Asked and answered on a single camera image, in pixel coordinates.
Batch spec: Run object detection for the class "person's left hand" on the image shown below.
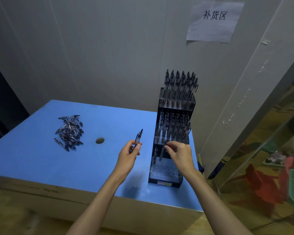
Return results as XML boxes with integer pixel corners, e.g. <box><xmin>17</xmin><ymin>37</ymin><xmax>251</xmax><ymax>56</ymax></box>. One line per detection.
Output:
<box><xmin>112</xmin><ymin>140</ymin><xmax>143</xmax><ymax>185</ymax></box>

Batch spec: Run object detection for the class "person's right hand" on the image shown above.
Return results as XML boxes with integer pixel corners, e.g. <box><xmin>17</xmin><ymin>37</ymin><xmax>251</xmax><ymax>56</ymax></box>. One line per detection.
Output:
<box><xmin>163</xmin><ymin>140</ymin><xmax>204</xmax><ymax>180</ymax></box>

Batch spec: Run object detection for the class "black tiered pen display stand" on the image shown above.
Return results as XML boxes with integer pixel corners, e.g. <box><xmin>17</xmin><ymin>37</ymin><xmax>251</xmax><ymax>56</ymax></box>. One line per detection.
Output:
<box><xmin>148</xmin><ymin>87</ymin><xmax>196</xmax><ymax>189</ymax></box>

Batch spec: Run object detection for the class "pile of grey pens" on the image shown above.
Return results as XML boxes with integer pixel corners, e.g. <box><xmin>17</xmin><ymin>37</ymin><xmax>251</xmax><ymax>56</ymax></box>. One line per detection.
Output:
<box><xmin>54</xmin><ymin>115</ymin><xmax>85</xmax><ymax>152</ymax></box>

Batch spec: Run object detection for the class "cluster of grey pens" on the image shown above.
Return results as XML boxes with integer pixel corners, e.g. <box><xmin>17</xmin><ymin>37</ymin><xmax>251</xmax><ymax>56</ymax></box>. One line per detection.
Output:
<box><xmin>155</xmin><ymin>69</ymin><xmax>199</xmax><ymax>145</ymax></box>

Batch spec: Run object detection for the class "person's right forearm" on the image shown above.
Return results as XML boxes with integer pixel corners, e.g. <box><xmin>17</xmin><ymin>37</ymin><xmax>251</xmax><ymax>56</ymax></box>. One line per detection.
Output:
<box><xmin>186</xmin><ymin>170</ymin><xmax>254</xmax><ymax>235</ymax></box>

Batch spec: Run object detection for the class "person's left forearm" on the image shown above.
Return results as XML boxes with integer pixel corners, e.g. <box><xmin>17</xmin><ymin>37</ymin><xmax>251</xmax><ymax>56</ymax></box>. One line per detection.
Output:
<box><xmin>66</xmin><ymin>172</ymin><xmax>128</xmax><ymax>235</ymax></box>

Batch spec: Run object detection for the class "blue table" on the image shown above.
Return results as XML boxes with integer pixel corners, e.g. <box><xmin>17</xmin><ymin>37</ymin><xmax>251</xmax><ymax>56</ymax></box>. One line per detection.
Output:
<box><xmin>0</xmin><ymin>99</ymin><xmax>204</xmax><ymax>212</ymax></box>

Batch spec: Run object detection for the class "red plastic stool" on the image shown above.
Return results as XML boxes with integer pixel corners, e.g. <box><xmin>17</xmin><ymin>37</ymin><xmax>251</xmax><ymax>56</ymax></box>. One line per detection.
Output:
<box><xmin>244</xmin><ymin>156</ymin><xmax>294</xmax><ymax>205</ymax></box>

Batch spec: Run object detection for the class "black shelf unit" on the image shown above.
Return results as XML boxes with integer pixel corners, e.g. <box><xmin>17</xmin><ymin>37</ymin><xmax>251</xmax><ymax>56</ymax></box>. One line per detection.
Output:
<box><xmin>0</xmin><ymin>57</ymin><xmax>30</xmax><ymax>146</ymax></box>

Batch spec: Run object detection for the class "white paper wall sign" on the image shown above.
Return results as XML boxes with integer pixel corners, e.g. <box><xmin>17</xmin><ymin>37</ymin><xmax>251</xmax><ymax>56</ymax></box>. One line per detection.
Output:
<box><xmin>186</xmin><ymin>0</ymin><xmax>245</xmax><ymax>44</ymax></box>

